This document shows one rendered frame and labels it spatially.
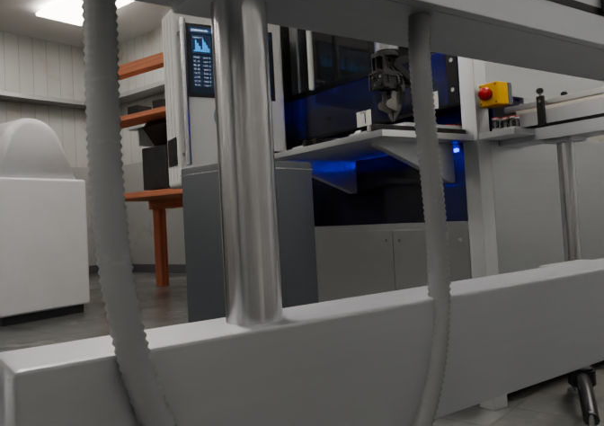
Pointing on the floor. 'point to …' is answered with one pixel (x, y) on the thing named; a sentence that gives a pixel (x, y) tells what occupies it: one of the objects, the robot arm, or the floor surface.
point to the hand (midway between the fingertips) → (395, 117)
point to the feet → (582, 378)
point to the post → (478, 181)
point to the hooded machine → (39, 226)
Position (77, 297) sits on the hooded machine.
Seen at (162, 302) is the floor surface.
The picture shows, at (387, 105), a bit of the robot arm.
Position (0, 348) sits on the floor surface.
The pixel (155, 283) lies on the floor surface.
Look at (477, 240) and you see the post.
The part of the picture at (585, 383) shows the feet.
